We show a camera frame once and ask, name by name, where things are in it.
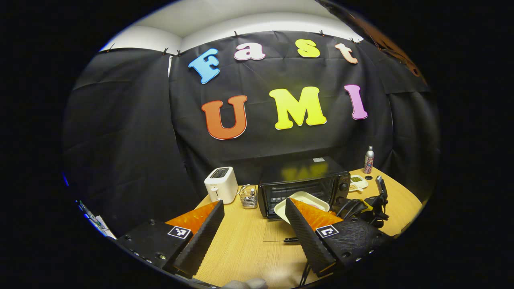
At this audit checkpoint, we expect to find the white divided snack dish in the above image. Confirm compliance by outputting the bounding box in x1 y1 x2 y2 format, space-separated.
349 175 369 192

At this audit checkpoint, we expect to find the metal wire basket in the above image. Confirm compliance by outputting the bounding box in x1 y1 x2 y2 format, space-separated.
239 184 259 210

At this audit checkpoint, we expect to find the black backdrop cloth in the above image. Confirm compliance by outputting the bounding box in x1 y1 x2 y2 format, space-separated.
62 30 440 237

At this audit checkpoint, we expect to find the black electric oven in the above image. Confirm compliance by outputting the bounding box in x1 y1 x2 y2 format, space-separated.
258 157 351 244

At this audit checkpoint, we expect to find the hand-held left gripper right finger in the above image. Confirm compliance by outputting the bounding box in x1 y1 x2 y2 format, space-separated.
284 197 393 278

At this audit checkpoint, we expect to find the silver spray bottle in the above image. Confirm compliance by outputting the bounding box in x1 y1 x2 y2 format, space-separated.
363 146 375 174

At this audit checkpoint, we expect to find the white rectangular plate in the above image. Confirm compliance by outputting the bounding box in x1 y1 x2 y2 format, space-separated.
274 191 330 224

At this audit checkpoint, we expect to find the white toaster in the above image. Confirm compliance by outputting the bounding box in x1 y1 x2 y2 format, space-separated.
204 167 239 205

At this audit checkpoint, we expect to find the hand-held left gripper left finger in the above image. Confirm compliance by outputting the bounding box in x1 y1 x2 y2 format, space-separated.
116 199 225 279

